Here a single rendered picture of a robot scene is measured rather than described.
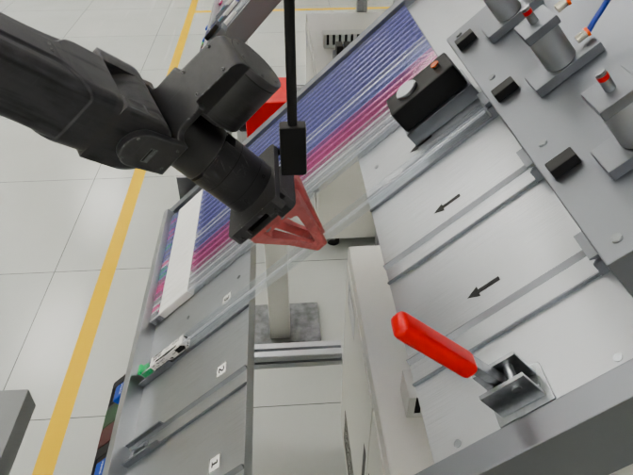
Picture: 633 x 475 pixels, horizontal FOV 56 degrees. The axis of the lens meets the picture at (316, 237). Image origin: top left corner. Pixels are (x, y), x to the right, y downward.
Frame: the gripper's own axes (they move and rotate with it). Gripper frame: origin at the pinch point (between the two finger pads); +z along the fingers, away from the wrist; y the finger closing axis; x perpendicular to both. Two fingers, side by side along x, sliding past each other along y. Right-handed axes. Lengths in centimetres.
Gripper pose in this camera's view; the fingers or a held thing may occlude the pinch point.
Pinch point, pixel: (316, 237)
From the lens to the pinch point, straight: 63.0
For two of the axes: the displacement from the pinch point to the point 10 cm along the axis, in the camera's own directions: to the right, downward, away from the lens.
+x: -7.1, 5.9, 3.9
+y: -0.8, -6.1, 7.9
